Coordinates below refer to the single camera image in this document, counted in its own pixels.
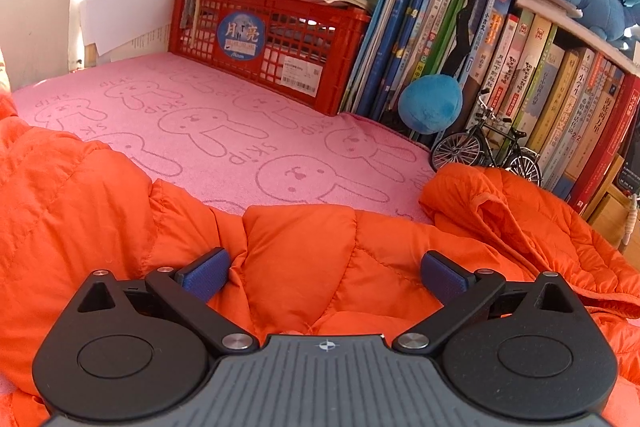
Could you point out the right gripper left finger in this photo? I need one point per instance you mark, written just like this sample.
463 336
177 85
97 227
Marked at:
141 350

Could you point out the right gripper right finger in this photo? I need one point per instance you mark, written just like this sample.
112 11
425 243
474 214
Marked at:
509 351

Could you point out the orange puffer jacket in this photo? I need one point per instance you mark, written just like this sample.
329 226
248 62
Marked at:
70 207

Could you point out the wooden drawer organizer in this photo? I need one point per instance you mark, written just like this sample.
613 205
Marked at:
608 211

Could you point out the black smartphone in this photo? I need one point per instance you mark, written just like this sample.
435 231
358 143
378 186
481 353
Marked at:
628 180

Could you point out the miniature bicycle model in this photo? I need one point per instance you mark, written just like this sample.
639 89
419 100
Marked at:
471 147

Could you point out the pink bunny print mat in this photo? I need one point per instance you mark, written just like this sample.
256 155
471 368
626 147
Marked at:
229 143

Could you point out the blue plush ball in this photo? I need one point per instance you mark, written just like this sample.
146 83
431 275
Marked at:
430 104

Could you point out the left row of books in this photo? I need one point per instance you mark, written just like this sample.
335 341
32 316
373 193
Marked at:
479 43

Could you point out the red plastic crate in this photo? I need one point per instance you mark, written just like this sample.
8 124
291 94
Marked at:
302 49

